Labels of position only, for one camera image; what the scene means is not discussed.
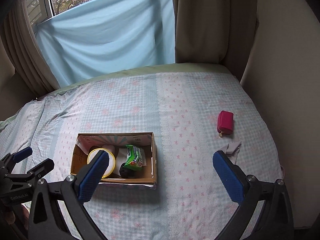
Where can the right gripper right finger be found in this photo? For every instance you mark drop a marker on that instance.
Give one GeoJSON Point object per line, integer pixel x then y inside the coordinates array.
{"type": "Point", "coordinates": [275, 220]}

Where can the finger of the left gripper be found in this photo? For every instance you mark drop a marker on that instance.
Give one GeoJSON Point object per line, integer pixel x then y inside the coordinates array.
{"type": "Point", "coordinates": [36, 172]}
{"type": "Point", "coordinates": [11, 159]}

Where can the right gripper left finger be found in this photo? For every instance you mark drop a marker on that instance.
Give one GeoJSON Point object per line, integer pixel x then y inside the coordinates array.
{"type": "Point", "coordinates": [46, 220]}

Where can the yellow rimmed white round pad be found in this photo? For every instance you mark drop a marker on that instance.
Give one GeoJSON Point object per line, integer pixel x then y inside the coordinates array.
{"type": "Point", "coordinates": [101, 162]}

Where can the grey white cloth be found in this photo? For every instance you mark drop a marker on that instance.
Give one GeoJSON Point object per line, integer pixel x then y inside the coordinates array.
{"type": "Point", "coordinates": [231, 150]}

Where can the white paper towel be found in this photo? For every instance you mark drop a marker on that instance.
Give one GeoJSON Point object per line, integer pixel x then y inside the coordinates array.
{"type": "Point", "coordinates": [121, 158]}

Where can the magenta zip pouch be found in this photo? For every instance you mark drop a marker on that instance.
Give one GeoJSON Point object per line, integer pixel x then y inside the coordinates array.
{"type": "Point", "coordinates": [225, 123]}

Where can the pink sock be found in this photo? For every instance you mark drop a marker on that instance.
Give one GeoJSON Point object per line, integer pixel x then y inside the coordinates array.
{"type": "Point", "coordinates": [110, 148]}

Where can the black scrunchie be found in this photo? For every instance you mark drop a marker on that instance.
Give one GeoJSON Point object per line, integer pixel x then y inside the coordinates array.
{"type": "Point", "coordinates": [126, 171]}

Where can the person's left hand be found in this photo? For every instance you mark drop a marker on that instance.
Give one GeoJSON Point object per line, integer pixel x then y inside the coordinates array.
{"type": "Point", "coordinates": [14, 222]}

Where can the open cardboard box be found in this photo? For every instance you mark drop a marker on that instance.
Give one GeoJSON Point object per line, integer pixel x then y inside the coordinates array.
{"type": "Point", "coordinates": [88, 144]}

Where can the left brown curtain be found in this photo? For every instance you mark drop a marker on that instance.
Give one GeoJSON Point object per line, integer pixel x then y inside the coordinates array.
{"type": "Point", "coordinates": [24, 53]}

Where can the brown curtain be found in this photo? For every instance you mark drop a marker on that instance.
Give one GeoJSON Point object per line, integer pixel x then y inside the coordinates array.
{"type": "Point", "coordinates": [24, 53]}
{"type": "Point", "coordinates": [215, 32]}

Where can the checkered floral bedsheet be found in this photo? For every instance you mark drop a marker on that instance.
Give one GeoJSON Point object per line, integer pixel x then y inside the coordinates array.
{"type": "Point", "coordinates": [189, 201]}

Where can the light blue hanging cloth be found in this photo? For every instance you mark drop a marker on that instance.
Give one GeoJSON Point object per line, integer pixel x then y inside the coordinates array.
{"type": "Point", "coordinates": [106, 36]}

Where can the right brown curtain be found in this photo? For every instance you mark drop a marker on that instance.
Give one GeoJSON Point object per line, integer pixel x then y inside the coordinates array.
{"type": "Point", "coordinates": [215, 32]}

